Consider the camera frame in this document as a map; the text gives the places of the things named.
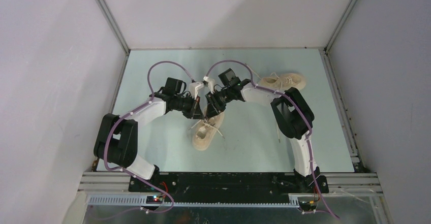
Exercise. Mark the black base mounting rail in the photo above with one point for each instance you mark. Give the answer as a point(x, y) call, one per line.
point(232, 188)

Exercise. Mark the aluminium frame rail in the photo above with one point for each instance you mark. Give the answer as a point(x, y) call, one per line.
point(105, 188)

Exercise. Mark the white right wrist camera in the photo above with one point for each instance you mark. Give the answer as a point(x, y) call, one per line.
point(210, 83)

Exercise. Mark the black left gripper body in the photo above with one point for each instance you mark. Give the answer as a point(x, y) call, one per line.
point(187, 105)

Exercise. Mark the beige sneaker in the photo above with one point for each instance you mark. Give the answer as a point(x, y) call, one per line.
point(281, 82)
point(205, 131)

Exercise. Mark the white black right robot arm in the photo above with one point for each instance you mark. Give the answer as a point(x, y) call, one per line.
point(293, 115)

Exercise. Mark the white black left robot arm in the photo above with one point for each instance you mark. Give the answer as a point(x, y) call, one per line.
point(117, 139)

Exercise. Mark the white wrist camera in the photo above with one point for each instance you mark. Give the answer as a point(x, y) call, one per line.
point(210, 83)
point(194, 88)

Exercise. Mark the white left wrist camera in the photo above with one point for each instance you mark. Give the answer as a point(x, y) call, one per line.
point(194, 88)

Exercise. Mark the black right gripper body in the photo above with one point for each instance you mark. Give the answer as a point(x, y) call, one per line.
point(218, 100)

